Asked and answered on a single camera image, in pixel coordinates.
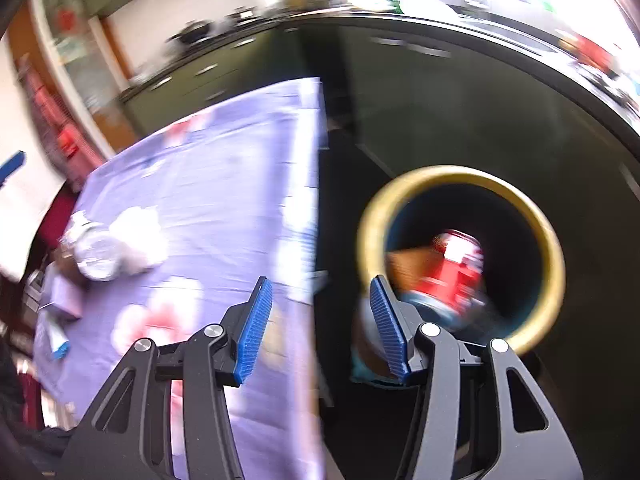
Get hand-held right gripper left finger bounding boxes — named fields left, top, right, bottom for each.
left=57, top=276, right=273, bottom=480

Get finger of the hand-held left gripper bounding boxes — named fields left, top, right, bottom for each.
left=0, top=151, right=27, bottom=188

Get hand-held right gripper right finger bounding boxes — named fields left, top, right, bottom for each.
left=370, top=276, right=583, bottom=480

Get orange foam net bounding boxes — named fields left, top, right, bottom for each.
left=387, top=247, right=437, bottom=293

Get red soda can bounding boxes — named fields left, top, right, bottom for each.
left=409, top=230, right=487, bottom=327

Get clear plastic bottle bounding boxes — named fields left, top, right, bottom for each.
left=61, top=212, right=123, bottom=282

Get white tissue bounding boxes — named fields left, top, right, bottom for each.
left=109, top=206, right=169, bottom=277

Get yellow-rimmed dark bin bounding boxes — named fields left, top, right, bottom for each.
left=350, top=165, right=567, bottom=387

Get white cloth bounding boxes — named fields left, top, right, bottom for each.
left=0, top=35, right=72, bottom=282

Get red checked apron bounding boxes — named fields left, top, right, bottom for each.
left=16, top=57, right=84, bottom=177

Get red wooden chair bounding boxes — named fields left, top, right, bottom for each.
left=29, top=191, right=77, bottom=252

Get purple floral tablecloth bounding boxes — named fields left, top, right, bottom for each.
left=35, top=77, right=332, bottom=480

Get green lower cabinets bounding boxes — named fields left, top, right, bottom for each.
left=119, top=25, right=313, bottom=137

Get black wok with lid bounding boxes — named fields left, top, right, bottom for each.
left=169, top=19, right=212, bottom=44

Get red container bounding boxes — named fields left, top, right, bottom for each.
left=574, top=34, right=619, bottom=69

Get sliding door frame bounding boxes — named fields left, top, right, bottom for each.
left=29, top=0, right=142, bottom=162

